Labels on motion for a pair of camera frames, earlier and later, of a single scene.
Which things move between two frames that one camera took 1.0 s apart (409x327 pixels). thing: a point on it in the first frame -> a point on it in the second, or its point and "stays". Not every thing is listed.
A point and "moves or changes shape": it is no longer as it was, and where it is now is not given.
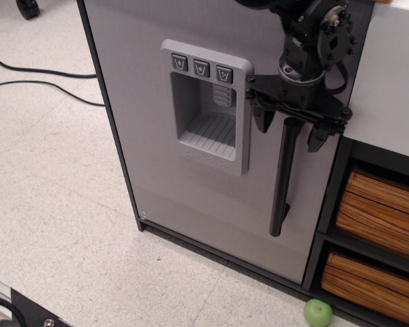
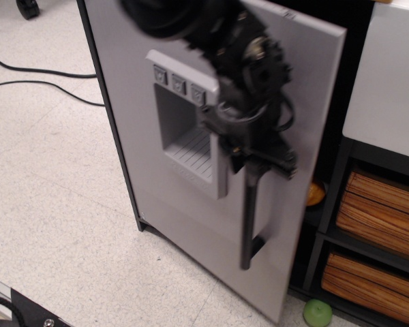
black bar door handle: x=284 y=175 -> x=251 y=245
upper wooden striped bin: x=385 y=213 stays
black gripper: x=311 y=102 -> x=259 y=135
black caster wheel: x=28 y=9 stays
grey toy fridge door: x=176 y=73 moves or changes shape
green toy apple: x=317 y=313 stays
